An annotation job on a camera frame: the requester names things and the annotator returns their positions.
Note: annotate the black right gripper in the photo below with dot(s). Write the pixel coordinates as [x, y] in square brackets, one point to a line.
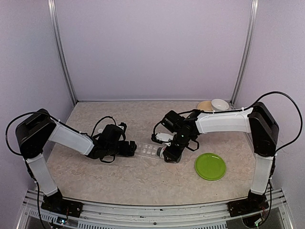
[174, 155]

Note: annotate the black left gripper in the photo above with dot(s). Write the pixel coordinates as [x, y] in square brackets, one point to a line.
[125, 152]

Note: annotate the grey-capped orange pill bottle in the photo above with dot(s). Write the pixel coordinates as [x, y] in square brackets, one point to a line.
[160, 152]

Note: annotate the clear plastic pill organizer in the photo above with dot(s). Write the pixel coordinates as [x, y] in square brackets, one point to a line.
[149, 150]

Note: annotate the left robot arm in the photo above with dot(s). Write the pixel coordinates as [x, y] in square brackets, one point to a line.
[40, 127]

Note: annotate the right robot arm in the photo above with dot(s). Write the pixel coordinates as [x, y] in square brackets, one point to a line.
[255, 120]

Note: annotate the green plate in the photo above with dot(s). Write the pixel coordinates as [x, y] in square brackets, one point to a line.
[210, 166]

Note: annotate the beige wooden plate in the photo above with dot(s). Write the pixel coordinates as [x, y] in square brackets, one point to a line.
[205, 106]

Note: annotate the white ceramic bowl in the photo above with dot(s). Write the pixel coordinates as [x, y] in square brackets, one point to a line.
[219, 105]

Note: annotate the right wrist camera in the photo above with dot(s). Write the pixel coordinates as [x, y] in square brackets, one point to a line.
[162, 138]

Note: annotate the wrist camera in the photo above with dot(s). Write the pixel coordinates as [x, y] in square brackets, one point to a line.
[162, 138]
[123, 126]

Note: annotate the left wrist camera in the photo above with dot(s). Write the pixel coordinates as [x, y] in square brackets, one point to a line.
[123, 126]

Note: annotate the front aluminium rail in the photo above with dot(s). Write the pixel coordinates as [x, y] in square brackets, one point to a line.
[217, 215]

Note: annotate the left aluminium frame post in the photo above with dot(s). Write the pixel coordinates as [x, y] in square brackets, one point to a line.
[60, 50]

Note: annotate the aluminium frame post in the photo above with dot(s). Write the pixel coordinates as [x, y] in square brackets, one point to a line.
[246, 51]
[60, 50]

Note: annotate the right aluminium frame post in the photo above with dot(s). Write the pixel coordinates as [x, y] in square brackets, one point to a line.
[246, 51]

